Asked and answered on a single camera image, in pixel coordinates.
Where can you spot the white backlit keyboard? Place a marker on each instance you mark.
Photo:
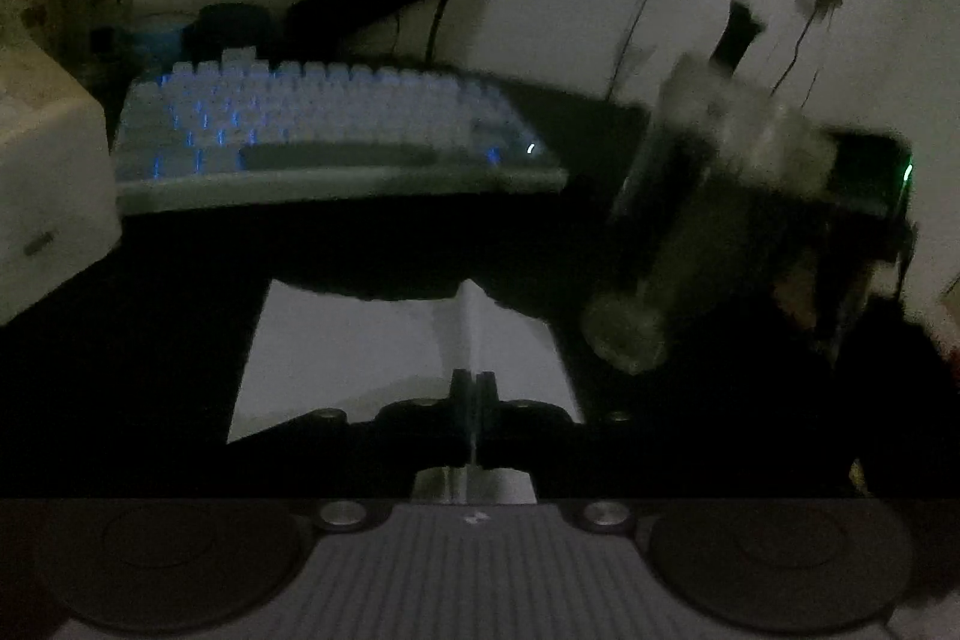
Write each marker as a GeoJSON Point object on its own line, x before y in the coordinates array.
{"type": "Point", "coordinates": [330, 123]}

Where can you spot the clear plastic container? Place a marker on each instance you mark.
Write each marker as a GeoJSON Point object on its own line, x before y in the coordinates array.
{"type": "Point", "coordinates": [705, 190]}

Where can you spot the blue bottle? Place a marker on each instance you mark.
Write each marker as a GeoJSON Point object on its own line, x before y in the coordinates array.
{"type": "Point", "coordinates": [157, 40]}

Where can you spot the dark cup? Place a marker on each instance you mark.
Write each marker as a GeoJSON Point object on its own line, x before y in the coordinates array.
{"type": "Point", "coordinates": [229, 29]}

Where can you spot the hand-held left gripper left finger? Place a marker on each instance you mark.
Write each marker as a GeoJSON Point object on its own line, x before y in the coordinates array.
{"type": "Point", "coordinates": [460, 415]}

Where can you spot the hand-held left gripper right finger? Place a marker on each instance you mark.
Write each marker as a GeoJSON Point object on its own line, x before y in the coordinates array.
{"type": "Point", "coordinates": [488, 415]}

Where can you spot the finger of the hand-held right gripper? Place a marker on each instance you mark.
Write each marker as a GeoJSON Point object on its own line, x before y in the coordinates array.
{"type": "Point", "coordinates": [737, 36]}

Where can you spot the white box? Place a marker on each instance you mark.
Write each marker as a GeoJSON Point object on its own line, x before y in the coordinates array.
{"type": "Point", "coordinates": [45, 190]}

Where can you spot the white tissue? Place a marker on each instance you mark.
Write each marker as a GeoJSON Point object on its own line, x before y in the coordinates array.
{"type": "Point", "coordinates": [360, 340]}

